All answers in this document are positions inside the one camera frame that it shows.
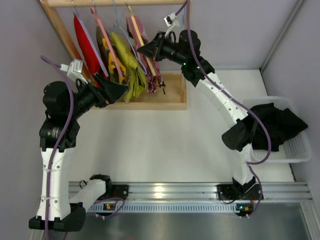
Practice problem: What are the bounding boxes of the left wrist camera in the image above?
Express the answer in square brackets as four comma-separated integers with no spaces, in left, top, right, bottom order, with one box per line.
[59,59,89,85]

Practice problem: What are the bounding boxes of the cream wooden hanger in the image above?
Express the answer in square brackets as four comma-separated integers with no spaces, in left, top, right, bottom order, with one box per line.
[125,0,156,77]

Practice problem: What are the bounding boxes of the wooden clothes rack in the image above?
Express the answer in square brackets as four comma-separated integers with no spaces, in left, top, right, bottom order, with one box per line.
[40,0,187,111]

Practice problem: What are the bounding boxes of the camouflage yellow green trousers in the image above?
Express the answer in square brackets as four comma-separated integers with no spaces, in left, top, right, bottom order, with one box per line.
[96,26,129,85]

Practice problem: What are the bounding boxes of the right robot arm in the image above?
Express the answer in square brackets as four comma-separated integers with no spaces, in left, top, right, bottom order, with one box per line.
[137,30,257,201]

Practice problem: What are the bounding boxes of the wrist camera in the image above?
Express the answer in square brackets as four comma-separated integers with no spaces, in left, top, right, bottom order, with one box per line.
[164,12,180,38]
[59,59,89,85]

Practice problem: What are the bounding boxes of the white plastic basket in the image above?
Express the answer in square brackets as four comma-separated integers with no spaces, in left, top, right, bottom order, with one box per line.
[242,96,312,164]

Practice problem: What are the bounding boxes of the aluminium mounting rail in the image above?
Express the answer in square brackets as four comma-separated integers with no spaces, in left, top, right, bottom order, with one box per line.
[112,182,313,203]

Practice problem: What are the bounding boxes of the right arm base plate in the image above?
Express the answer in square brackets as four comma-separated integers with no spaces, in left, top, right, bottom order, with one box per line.
[216,184,238,205]

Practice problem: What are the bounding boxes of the white lavender hanger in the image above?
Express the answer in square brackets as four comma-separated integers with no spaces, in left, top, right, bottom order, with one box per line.
[70,0,110,77]

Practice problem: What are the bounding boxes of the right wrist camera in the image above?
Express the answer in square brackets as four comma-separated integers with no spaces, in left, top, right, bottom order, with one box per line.
[164,12,180,38]

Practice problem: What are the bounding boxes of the pink hanger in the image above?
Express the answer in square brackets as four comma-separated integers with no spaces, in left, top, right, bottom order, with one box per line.
[90,0,125,82]

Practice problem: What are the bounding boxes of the lime green trousers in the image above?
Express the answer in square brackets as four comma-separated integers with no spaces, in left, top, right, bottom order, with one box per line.
[110,32,147,103]

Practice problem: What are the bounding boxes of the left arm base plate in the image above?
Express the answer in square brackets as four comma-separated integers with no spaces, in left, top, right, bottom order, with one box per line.
[110,184,129,200]

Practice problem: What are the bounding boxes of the pink black patterned trousers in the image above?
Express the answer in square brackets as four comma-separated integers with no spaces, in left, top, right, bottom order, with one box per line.
[126,15,166,94]

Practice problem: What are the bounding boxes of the red trousers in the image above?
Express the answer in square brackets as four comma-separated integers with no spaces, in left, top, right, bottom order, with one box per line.
[72,14,108,81]

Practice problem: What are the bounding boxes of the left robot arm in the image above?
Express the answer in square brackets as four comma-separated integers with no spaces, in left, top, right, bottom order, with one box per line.
[29,73,129,233]

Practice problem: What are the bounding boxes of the slotted cable duct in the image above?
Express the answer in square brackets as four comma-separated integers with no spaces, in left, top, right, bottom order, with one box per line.
[88,202,250,214]

